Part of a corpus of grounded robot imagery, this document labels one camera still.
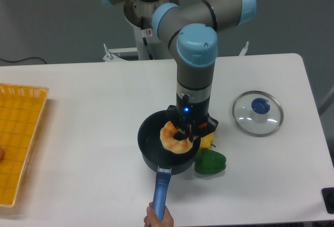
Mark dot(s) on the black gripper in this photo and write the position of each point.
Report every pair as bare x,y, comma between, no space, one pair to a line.
191,112

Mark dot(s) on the glazed orange donut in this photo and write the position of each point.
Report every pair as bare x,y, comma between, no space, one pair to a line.
176,140

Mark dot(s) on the dark pot blue handle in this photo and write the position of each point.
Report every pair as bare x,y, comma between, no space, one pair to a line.
163,162

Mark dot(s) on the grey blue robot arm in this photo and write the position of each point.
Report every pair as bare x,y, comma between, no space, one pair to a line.
190,35

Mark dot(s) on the glass pot lid blue knob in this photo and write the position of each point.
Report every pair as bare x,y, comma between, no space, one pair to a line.
257,113

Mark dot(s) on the person's hand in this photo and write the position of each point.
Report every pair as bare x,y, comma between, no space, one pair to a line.
151,218

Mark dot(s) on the yellow bell pepper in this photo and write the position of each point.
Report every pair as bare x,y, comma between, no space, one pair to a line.
206,142

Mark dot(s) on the green bell pepper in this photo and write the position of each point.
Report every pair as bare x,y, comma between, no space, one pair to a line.
209,162

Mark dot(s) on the black device at table edge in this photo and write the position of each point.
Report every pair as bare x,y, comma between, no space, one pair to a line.
328,197

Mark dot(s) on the orange plastic basket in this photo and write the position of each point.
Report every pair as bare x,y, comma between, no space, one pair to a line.
21,109

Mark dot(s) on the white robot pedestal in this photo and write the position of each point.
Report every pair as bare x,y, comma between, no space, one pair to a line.
148,46

